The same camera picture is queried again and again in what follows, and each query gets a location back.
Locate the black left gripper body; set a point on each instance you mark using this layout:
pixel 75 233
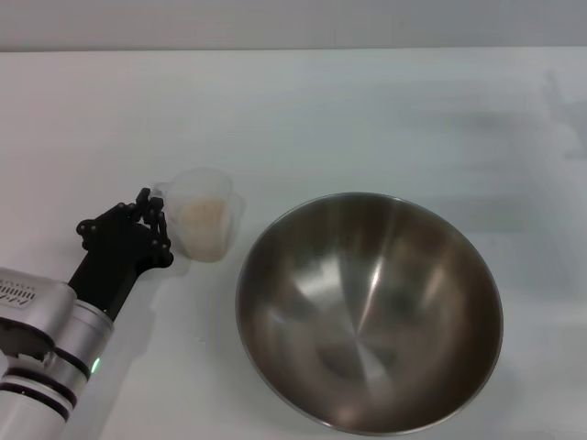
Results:
pixel 119 261

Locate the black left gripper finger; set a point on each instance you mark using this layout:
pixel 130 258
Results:
pixel 110 215
pixel 158 224

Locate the clear plastic measuring cup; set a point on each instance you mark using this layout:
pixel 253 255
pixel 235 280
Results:
pixel 202 188

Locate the stainless steel mixing bowl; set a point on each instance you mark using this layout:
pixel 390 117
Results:
pixel 367 316

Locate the raw rice grains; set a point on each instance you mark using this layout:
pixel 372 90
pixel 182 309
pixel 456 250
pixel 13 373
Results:
pixel 204 224

